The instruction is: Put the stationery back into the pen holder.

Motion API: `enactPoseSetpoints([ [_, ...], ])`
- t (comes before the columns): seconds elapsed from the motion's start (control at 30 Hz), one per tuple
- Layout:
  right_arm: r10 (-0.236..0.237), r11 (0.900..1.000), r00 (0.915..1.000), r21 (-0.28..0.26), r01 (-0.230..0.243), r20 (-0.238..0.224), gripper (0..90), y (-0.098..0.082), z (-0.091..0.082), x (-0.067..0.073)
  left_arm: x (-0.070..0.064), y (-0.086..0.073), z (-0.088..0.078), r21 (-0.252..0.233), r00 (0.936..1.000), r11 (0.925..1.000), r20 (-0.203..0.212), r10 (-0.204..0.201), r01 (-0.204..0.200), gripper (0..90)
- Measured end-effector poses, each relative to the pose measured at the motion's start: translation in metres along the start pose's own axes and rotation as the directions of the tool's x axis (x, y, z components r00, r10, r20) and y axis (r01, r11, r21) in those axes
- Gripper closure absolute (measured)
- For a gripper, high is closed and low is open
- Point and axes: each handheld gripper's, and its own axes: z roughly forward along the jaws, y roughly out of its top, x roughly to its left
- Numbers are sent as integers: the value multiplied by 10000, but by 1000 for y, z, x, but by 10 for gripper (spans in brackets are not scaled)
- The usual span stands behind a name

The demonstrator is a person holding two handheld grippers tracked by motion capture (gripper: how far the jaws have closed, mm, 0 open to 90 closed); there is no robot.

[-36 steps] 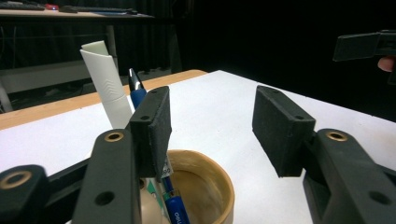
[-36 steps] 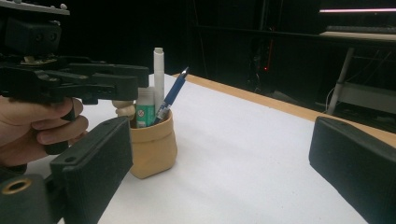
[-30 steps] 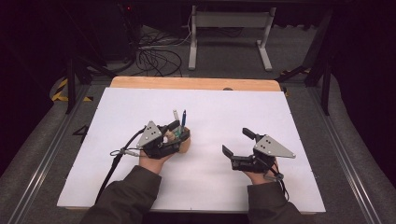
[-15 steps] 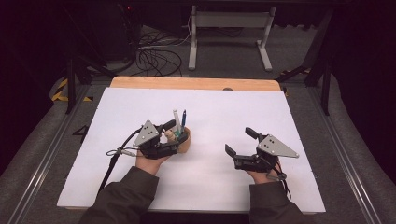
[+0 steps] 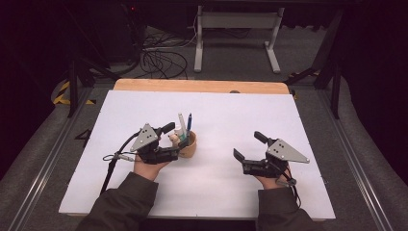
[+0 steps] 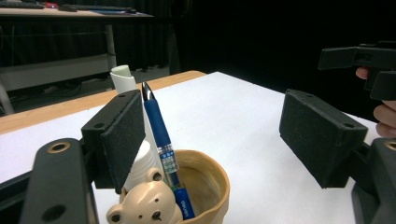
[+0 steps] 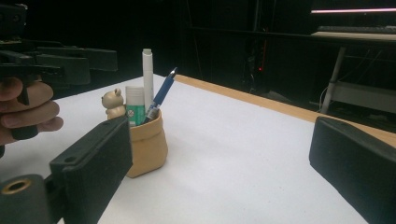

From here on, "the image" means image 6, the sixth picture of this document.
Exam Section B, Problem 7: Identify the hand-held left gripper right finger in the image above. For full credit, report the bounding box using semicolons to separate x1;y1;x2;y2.
278;89;369;189

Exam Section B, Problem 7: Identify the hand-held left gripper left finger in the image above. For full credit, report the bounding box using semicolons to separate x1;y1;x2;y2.
80;89;147;195

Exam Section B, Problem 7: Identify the blue pen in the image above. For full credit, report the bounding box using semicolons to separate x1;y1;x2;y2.
141;81;196;221

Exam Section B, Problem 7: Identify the white tube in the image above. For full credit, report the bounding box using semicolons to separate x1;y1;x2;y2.
109;64;164;175

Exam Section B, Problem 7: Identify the tan bear pen holder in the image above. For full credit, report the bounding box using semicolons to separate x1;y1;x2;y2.
106;148;232;224

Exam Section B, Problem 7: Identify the white board sheet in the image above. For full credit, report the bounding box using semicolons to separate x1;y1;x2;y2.
0;71;382;224

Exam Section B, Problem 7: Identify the black curtain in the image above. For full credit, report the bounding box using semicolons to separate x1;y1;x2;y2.
134;0;396;122

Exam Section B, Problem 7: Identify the black keyboard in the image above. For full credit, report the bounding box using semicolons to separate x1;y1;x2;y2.
59;4;138;13
0;0;46;9

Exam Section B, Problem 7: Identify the grey metal desk frame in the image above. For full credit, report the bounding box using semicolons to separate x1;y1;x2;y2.
0;23;118;116

